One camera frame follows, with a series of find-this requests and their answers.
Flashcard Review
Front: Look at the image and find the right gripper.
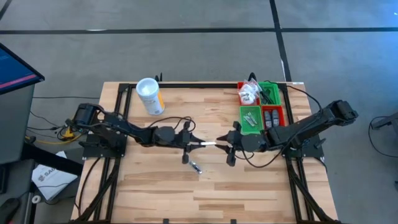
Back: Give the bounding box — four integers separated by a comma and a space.
216, 121, 246, 167

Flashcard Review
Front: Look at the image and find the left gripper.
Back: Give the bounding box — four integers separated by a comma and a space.
175, 121, 206, 164

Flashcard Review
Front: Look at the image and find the white vanity pack bag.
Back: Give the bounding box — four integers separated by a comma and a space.
238, 89, 258, 106
243, 78, 262, 94

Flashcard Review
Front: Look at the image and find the clear-wrapped dark razor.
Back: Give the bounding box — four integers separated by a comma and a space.
188, 160, 204, 175

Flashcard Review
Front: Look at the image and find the green plastic basket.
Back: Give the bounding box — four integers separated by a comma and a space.
239, 105, 265, 136
257, 81, 282, 106

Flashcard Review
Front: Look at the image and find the red plastic basket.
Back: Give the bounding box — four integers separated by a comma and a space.
261, 105, 286, 129
237, 81, 261, 106

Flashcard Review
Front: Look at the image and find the white yellow wipes canister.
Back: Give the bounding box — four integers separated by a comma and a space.
136, 77, 166, 116

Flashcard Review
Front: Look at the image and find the black desk beam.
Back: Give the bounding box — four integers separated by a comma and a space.
20, 142, 85, 177

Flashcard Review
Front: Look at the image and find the white paper box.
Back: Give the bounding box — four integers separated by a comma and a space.
30, 151, 79, 202

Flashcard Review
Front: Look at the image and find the grey equipment cabinet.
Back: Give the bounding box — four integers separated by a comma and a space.
0, 83, 36, 166

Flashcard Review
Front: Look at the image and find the blue screen monitor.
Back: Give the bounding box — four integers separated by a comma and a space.
0, 42, 46, 96

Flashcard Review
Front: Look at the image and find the black floor object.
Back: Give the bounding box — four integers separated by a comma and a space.
0, 197, 22, 224

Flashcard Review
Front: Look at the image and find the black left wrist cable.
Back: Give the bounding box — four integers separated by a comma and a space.
146, 116, 197, 133

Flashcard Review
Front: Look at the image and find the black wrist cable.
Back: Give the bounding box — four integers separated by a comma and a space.
234, 149, 282, 170
146, 116, 197, 133

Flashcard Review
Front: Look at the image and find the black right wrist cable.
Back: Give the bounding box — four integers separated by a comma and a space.
234, 149, 282, 170

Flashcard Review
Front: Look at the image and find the black metal table frame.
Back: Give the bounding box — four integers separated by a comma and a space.
70, 81, 340, 224

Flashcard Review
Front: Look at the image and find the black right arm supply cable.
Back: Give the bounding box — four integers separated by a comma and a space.
264, 80, 324, 114

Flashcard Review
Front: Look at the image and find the yellow cable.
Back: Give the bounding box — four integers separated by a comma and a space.
25, 129, 82, 146

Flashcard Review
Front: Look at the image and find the black floor cable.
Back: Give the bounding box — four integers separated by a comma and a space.
368, 115, 398, 159

